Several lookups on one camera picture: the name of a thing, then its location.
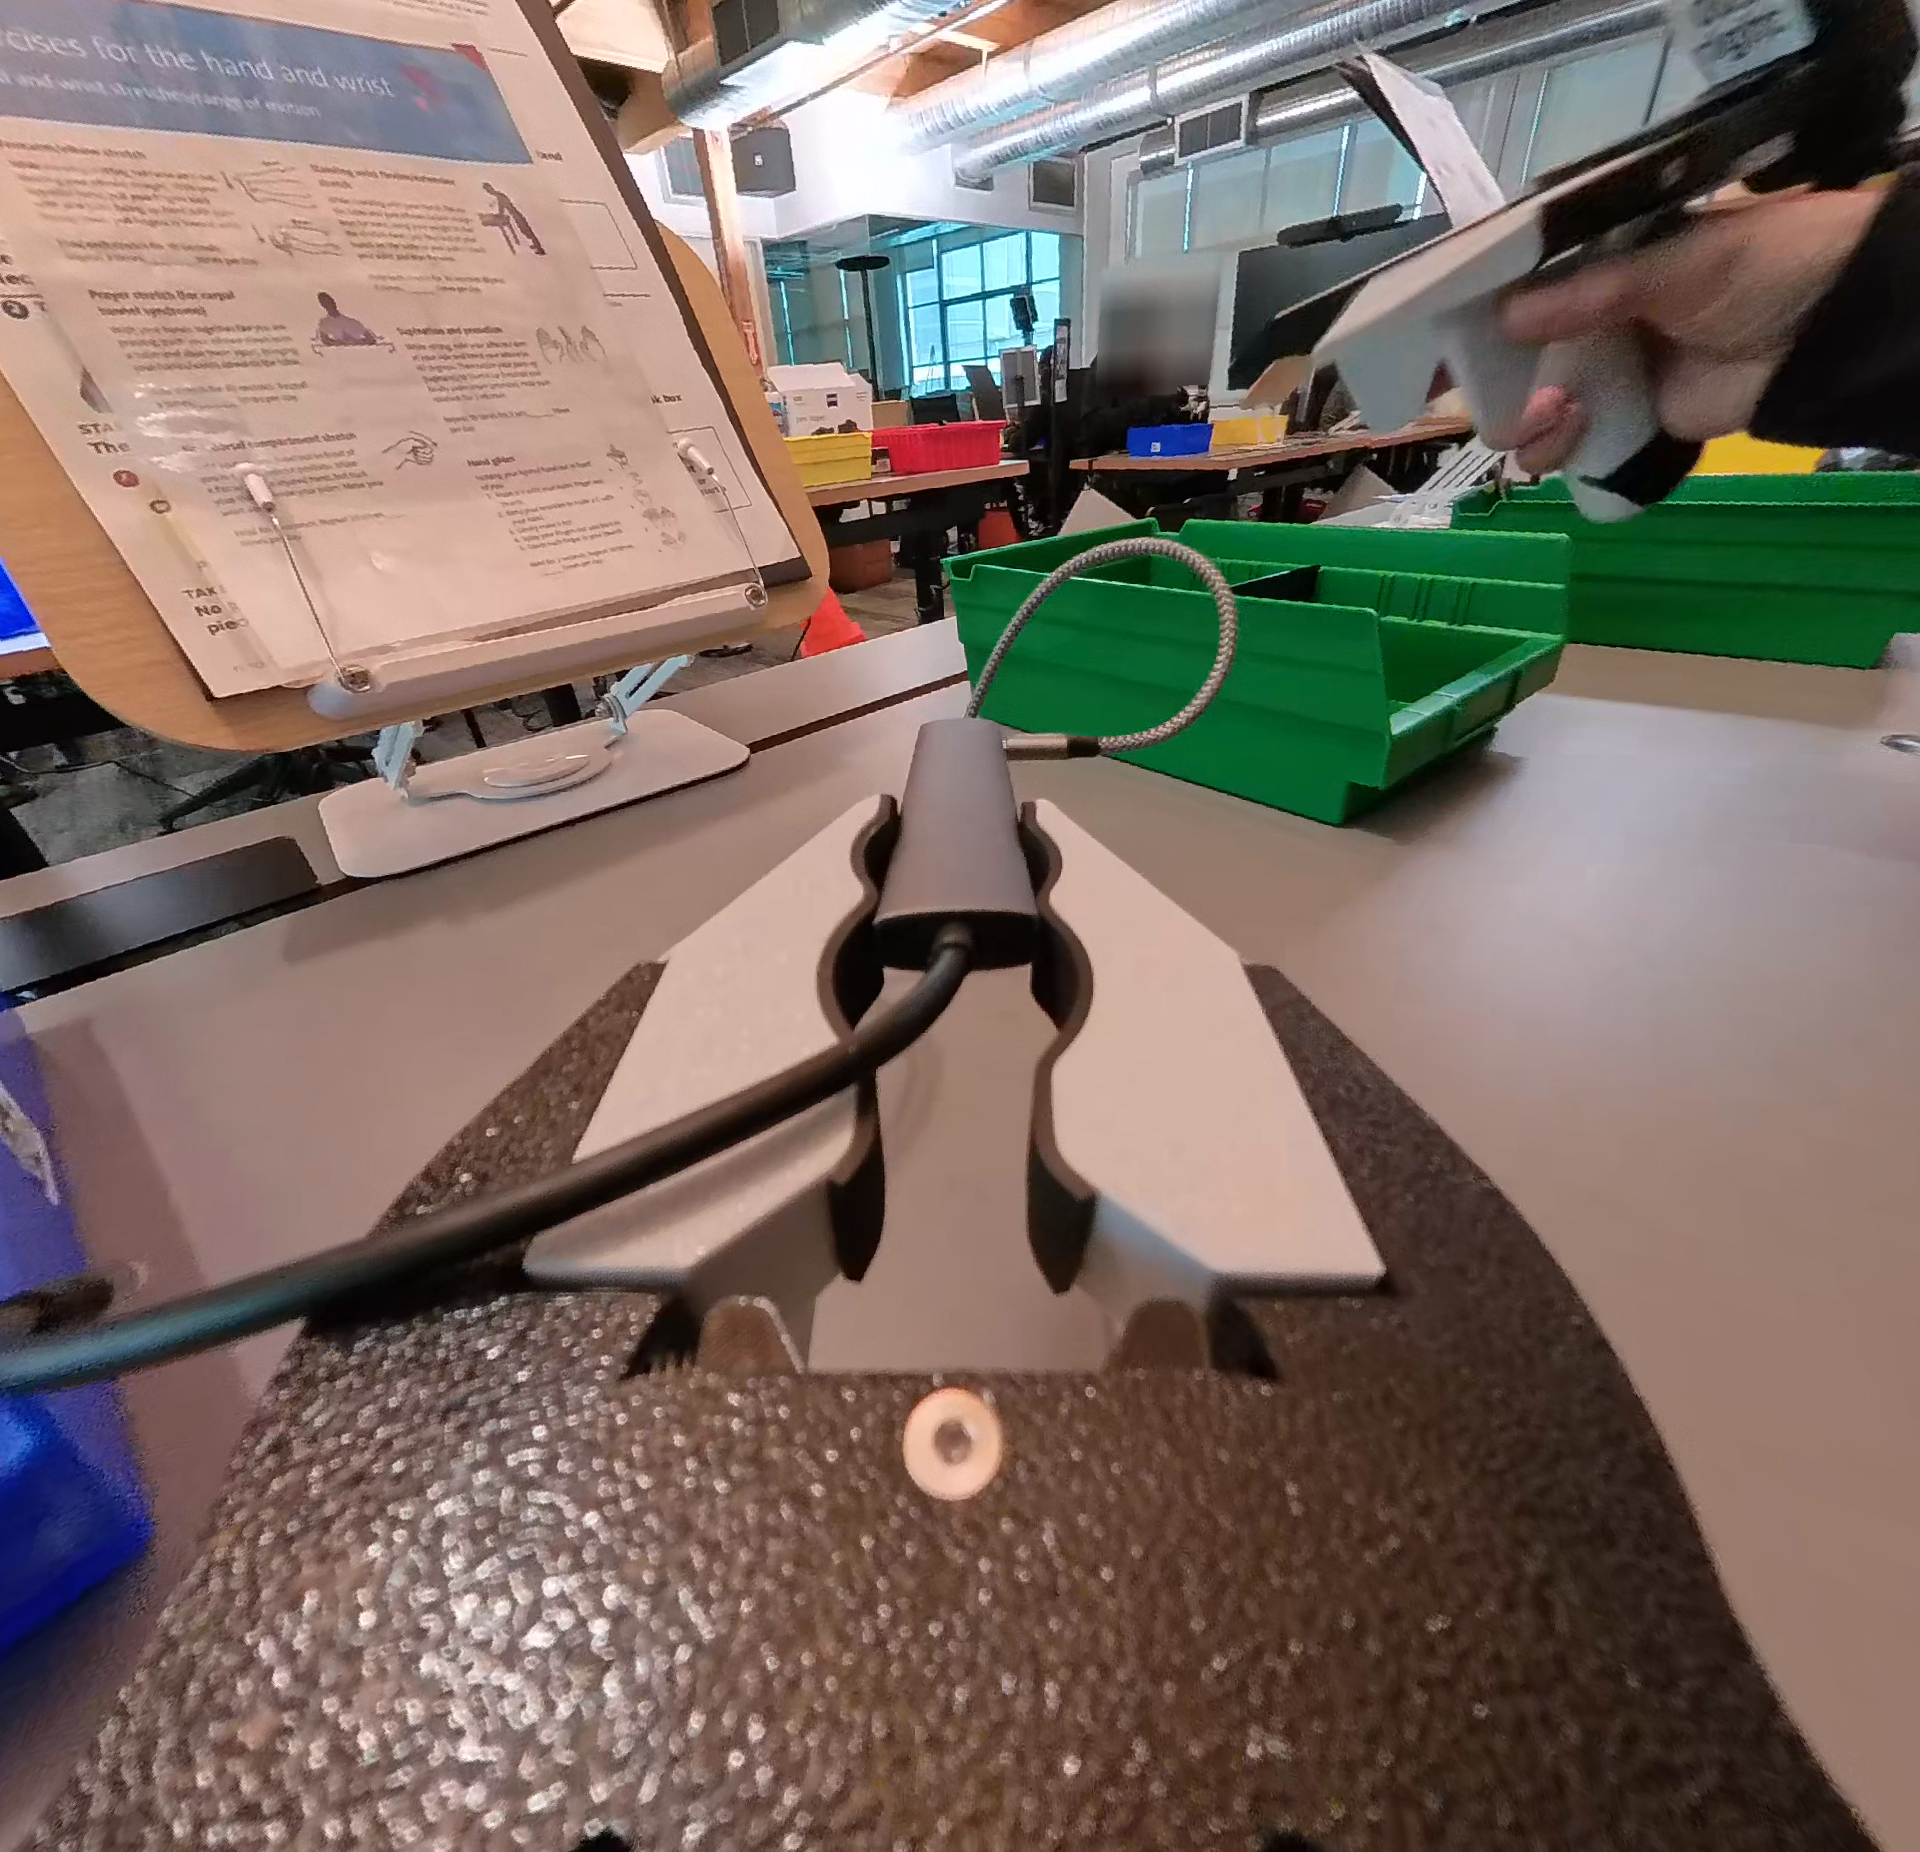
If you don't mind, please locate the grey desk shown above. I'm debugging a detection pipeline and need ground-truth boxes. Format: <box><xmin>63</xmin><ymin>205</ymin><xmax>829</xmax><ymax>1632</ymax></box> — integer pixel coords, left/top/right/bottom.
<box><xmin>0</xmin><ymin>625</ymin><xmax>1920</xmax><ymax>1852</ymax></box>

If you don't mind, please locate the person's right forearm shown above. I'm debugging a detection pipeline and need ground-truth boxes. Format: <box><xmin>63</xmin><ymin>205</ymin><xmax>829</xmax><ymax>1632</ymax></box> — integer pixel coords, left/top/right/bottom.
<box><xmin>1753</xmin><ymin>163</ymin><xmax>1920</xmax><ymax>452</ymax></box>

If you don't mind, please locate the white cardboard box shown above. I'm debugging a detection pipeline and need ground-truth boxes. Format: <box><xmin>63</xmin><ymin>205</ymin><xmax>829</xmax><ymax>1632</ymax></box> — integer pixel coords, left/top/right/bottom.
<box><xmin>772</xmin><ymin>363</ymin><xmax>875</xmax><ymax>437</ymax></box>

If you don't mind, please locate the grey USB hub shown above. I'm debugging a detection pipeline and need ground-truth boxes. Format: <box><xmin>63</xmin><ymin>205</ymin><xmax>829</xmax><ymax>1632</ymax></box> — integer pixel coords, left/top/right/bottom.
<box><xmin>0</xmin><ymin>718</ymin><xmax>1046</xmax><ymax>1396</ymax></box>

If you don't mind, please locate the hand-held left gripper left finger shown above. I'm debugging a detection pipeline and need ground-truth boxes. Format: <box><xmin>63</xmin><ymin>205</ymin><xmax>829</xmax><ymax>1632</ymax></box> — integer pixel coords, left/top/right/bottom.
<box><xmin>525</xmin><ymin>791</ymin><xmax>902</xmax><ymax>1306</ymax></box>

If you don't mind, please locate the wooden document stand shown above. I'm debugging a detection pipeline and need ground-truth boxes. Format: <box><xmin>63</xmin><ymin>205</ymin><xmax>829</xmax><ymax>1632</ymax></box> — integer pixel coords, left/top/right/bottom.
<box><xmin>0</xmin><ymin>0</ymin><xmax>832</xmax><ymax>882</ymax></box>

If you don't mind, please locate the printed instruction sheet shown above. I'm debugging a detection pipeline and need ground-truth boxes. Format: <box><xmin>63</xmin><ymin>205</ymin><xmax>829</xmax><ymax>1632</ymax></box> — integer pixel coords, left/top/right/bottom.
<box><xmin>0</xmin><ymin>0</ymin><xmax>812</xmax><ymax>700</ymax></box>

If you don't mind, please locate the brown work table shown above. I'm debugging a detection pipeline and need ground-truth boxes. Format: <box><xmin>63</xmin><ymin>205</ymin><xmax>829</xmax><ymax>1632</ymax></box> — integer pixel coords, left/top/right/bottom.
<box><xmin>1071</xmin><ymin>415</ymin><xmax>1480</xmax><ymax>527</ymax></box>

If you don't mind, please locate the long wooden table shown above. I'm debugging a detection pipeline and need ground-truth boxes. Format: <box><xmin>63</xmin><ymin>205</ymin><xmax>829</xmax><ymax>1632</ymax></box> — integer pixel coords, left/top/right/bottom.
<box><xmin>810</xmin><ymin>456</ymin><xmax>1037</xmax><ymax>639</ymax></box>

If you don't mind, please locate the blue plastic bin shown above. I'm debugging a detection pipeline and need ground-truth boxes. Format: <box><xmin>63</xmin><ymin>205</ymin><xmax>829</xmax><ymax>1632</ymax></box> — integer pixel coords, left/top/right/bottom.
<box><xmin>0</xmin><ymin>562</ymin><xmax>159</xmax><ymax>1658</ymax></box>

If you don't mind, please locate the person's right hand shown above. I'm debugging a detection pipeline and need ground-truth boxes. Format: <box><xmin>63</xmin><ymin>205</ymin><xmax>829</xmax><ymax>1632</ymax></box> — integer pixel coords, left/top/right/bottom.
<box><xmin>1499</xmin><ymin>179</ymin><xmax>1889</xmax><ymax>458</ymax></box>

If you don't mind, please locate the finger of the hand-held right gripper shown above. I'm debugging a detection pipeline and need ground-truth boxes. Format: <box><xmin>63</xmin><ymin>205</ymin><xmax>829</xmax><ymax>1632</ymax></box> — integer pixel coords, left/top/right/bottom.
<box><xmin>1309</xmin><ymin>202</ymin><xmax>1549</xmax><ymax>373</ymax></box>
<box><xmin>1339</xmin><ymin>355</ymin><xmax>1516</xmax><ymax>448</ymax></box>

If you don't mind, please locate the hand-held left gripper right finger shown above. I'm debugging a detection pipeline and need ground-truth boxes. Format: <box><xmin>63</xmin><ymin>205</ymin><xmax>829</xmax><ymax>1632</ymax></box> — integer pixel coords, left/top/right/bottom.
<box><xmin>1024</xmin><ymin>797</ymin><xmax>1389</xmax><ymax>1306</ymax></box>

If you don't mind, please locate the grey braided USB cable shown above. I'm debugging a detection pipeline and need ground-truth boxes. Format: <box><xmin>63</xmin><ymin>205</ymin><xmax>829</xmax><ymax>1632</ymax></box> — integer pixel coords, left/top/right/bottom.
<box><xmin>968</xmin><ymin>536</ymin><xmax>1240</xmax><ymax>762</ymax></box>

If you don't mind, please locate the green plastic bin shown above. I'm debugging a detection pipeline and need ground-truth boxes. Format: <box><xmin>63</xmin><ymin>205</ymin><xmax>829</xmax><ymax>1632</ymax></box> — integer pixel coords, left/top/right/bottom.
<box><xmin>941</xmin><ymin>516</ymin><xmax>1569</xmax><ymax>829</ymax></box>
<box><xmin>1452</xmin><ymin>470</ymin><xmax>1920</xmax><ymax>668</ymax></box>

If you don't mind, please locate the red plastic bin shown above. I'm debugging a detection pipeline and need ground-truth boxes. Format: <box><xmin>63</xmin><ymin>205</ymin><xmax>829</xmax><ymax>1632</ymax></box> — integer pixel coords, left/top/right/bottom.
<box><xmin>870</xmin><ymin>420</ymin><xmax>1008</xmax><ymax>477</ymax></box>

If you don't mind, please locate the silver ceiling duct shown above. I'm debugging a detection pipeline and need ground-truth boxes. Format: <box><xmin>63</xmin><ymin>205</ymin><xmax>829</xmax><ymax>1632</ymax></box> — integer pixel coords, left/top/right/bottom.
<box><xmin>668</xmin><ymin>0</ymin><xmax>1089</xmax><ymax>132</ymax></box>
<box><xmin>900</xmin><ymin>0</ymin><xmax>1667</xmax><ymax>185</ymax></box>

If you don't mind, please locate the black computer monitor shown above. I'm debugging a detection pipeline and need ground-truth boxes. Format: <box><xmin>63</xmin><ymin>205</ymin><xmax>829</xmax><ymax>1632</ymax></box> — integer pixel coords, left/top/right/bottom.
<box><xmin>1229</xmin><ymin>225</ymin><xmax>1449</xmax><ymax>391</ymax></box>

